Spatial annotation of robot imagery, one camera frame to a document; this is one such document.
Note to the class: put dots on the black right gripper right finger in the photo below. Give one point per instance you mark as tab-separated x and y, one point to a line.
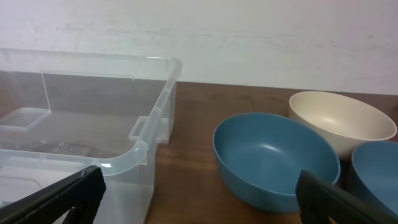
321	202

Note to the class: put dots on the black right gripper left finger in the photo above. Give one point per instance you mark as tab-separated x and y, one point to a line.
77	196

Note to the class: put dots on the blue bowl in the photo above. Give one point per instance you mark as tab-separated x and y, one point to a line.
260	157
372	175

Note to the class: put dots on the beige bowl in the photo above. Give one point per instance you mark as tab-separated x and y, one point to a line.
343	121

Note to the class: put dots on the clear plastic storage bin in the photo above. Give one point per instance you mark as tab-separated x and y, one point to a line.
62	112

